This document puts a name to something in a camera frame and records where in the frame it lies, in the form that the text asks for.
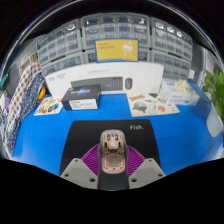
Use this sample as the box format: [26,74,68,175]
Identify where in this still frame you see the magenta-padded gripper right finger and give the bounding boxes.
[125,143,166,190]

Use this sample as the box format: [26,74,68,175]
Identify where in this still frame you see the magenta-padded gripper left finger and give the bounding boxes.
[59,143,101,190]

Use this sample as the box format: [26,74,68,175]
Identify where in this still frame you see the transparent pink computer mouse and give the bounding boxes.
[99,129,127,175]

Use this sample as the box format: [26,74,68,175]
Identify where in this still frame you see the black mouse pad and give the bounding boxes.
[59,119,162,178]

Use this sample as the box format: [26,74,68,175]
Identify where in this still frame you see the animal sticker sheet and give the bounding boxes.
[127,92,181,118]

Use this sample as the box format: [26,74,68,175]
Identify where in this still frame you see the small black box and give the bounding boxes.
[60,83,102,112]

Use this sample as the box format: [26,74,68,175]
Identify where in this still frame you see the white blue tissue pack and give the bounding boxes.
[159,78,201,106]

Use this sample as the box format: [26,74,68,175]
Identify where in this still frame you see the yellow object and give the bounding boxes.
[37,87,47,101]

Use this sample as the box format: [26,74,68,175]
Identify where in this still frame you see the long white keyboard box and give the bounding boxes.
[43,61,165,99]

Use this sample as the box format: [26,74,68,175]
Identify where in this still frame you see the red blue checked cloth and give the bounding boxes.
[4,63,41,134]

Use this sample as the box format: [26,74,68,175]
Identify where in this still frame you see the purple bag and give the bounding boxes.
[3,96,11,113]

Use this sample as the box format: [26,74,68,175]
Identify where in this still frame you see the green potted plant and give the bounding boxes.
[201,69,224,138]

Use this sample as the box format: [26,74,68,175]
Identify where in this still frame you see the yellow blue-framed sign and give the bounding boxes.
[94,38,139,64]

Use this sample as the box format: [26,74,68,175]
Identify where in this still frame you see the cream woven basket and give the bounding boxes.
[19,54,38,75]

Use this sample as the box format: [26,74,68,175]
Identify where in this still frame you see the teal wall-mounted object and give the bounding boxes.
[0,73,9,89]

